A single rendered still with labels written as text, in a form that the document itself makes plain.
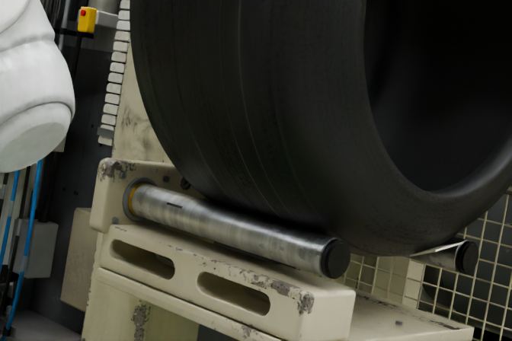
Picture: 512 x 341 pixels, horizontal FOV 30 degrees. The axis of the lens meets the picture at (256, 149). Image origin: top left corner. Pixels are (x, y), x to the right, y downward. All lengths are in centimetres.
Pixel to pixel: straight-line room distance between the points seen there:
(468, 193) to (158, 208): 39
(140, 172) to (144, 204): 5
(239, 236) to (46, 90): 54
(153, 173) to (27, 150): 66
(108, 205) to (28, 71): 65
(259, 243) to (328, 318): 12
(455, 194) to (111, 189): 44
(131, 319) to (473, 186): 52
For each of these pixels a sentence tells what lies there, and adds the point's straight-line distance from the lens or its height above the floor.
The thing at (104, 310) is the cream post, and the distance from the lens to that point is 144.
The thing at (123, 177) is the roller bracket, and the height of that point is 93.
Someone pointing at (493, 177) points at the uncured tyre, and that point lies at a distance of 124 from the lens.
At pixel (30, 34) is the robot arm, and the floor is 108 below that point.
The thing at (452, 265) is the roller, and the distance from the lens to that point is 128.
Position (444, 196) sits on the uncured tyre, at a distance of 115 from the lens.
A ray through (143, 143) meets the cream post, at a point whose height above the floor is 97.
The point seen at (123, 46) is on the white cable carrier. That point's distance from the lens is 146.
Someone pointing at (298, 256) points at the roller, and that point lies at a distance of 107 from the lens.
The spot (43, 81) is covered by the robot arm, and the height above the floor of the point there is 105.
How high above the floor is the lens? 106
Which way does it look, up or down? 3 degrees down
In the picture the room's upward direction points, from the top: 10 degrees clockwise
